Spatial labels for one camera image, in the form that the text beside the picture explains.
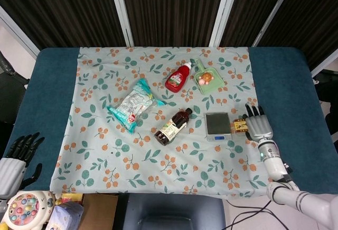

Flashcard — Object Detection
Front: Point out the silver and black left robot hand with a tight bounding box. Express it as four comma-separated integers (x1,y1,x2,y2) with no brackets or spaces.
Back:
0,132,45,199

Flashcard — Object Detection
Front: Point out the silver and black right robot hand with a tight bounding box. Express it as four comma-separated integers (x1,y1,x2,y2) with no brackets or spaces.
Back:
244,102,274,142

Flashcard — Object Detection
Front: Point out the small yellow snack box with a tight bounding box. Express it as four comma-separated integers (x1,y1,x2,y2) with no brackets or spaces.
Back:
232,118,250,135

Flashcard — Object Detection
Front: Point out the small digital scale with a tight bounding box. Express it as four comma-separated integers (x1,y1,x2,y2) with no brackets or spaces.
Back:
205,112,232,142

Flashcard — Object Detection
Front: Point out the brown cardboard box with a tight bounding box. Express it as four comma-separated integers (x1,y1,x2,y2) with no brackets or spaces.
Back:
79,193,119,230

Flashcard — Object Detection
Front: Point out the white fishing game toy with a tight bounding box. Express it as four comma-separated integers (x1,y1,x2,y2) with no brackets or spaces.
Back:
4,190,58,229

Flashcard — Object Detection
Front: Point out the green plastic dustpan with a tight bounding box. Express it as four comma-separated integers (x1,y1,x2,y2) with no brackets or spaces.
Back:
194,58,226,95

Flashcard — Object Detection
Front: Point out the yellow and red small package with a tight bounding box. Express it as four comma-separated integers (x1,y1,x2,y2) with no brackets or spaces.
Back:
54,192,83,207

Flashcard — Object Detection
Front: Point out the lilac soft package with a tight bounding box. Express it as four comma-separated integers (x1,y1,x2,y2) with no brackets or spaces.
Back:
49,200,85,230

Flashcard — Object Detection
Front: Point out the pink and orange turtle toy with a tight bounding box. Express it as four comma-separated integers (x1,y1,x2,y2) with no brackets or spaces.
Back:
198,72,214,86

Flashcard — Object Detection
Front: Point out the black office chair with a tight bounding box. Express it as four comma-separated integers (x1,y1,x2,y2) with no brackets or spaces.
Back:
0,50,30,125
313,70,338,135

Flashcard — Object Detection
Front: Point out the blue felt table cover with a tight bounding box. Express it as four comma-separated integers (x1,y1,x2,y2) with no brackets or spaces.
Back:
0,47,338,196

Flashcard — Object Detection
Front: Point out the brown labelled sauce bottle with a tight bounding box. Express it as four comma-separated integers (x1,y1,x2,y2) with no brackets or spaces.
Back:
154,107,193,146

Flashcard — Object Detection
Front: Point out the red ketchup squeeze bottle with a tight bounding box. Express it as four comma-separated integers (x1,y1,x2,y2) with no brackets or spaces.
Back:
165,62,193,93

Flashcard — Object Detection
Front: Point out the floral print tablecloth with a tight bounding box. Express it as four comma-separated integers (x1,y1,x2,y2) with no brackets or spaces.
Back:
49,46,267,196

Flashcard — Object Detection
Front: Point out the teal and clear snack bag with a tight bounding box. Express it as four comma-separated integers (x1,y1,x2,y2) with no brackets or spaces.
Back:
106,78,167,135

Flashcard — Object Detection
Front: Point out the black cable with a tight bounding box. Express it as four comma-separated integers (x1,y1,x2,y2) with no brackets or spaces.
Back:
225,199,289,230
229,200,273,230

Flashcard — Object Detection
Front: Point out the white partition frame post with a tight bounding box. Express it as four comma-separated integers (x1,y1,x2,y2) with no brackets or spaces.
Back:
210,0,240,48
0,5,41,58
107,0,135,48
311,47,338,78
251,0,296,48

